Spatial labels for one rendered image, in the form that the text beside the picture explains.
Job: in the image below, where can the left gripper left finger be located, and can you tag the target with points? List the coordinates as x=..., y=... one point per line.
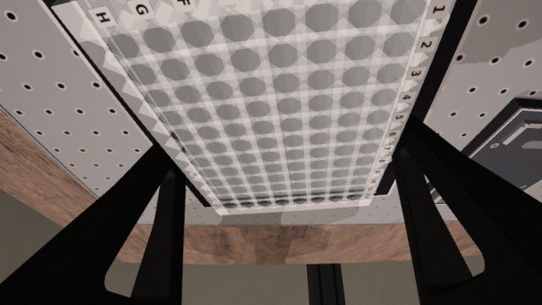
x=70, y=269

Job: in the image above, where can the white well plate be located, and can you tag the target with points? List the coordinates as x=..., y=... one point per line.
x=259, y=125

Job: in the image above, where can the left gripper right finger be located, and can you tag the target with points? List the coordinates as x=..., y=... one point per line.
x=503, y=221

